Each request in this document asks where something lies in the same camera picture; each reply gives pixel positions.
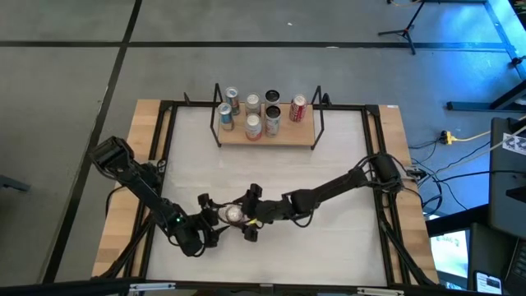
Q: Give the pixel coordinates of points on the smartphone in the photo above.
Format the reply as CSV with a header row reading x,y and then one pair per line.
x,y
489,283

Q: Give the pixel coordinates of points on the black tripod stand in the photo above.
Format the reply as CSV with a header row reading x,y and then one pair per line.
x,y
407,30

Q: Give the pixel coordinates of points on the white Celsius energy drink can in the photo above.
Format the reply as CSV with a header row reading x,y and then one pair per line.
x,y
272,98
272,123

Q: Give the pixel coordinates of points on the silver metal bracket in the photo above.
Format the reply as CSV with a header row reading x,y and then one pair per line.
x,y
152,286
380,291

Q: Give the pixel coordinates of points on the black aluminium table frame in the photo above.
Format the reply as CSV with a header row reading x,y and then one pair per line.
x,y
372,111

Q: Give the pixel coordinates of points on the lit monitor screen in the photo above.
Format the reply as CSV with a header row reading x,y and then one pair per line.
x,y
450,255

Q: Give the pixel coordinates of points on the red soda can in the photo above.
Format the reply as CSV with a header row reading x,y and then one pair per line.
x,y
233,214

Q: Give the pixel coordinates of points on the black desk base leg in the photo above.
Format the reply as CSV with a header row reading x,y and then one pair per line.
x,y
472,106

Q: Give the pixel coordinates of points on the wooden shelf with black frame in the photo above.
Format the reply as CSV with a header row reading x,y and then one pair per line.
x,y
300,133

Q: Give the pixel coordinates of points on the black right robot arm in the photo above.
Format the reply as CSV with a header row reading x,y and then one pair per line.
x,y
328,189

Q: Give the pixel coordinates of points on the black keyboard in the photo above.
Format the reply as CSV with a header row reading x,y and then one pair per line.
x,y
518,267

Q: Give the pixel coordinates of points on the grey chair leg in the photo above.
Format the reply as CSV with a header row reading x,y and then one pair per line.
x,y
12,183

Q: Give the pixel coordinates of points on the black side desk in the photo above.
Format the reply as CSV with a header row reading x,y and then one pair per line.
x,y
507,197

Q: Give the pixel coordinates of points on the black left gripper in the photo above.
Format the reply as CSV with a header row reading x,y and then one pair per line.
x,y
207,222

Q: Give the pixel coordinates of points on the red Coca-Cola can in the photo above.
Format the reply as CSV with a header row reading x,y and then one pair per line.
x,y
298,109

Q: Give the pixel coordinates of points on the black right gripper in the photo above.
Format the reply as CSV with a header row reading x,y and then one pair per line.
x,y
267,212

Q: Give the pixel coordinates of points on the blue silver Red Bull can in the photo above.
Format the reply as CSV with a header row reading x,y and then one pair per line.
x,y
232,98
225,117

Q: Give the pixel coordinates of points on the printed marker tag paper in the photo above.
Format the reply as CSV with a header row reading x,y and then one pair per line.
x,y
515,144

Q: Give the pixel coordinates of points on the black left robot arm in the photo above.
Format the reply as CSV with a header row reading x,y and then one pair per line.
x,y
144,189

